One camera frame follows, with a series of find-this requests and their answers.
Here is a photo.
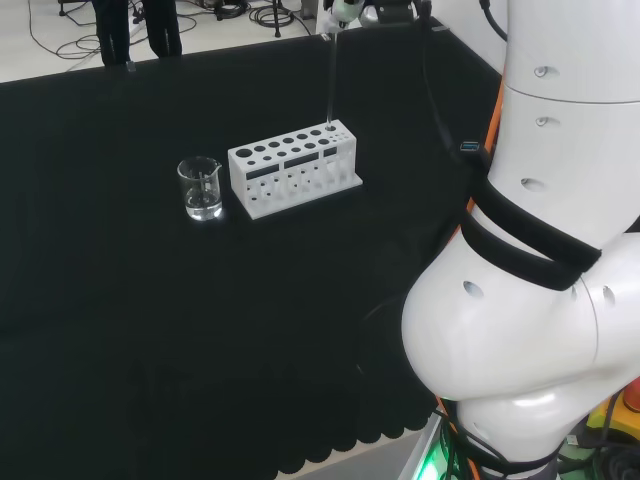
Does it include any orange cable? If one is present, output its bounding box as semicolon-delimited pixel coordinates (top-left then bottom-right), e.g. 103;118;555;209
435;74;508;266

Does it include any black cable with blue plug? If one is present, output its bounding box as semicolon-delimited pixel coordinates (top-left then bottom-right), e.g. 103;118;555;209
417;0;490;174

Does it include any clear glass rod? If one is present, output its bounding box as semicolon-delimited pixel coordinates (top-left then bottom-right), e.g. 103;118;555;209
325;29;342;133

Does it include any black bench cloth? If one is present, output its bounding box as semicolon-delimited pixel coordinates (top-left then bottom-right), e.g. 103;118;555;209
0;16;507;477

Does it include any clear glass beaker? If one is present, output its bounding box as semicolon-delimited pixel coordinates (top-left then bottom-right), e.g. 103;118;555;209
176;155;225;223

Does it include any black stand base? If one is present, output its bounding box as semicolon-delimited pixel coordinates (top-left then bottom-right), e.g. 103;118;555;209
248;0;301;39

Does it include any yellow stop button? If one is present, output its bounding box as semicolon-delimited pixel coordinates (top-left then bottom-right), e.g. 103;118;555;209
585;377;640;437

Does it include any white test tube rack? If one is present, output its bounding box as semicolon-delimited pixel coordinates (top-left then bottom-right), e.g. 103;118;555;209
227;119;365;221

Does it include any black floor cable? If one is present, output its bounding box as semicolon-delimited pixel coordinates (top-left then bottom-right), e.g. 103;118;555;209
27;0;104;61

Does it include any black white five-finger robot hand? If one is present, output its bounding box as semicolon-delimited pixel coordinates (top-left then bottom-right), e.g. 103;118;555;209
321;0;427;34

